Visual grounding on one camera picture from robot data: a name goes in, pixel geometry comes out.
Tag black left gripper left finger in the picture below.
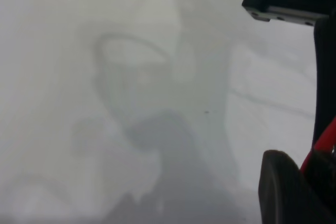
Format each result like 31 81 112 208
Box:
258 150 336 224

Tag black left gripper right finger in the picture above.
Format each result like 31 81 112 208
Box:
305 150 336 216

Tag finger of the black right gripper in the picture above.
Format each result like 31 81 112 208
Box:
311 8 336 147

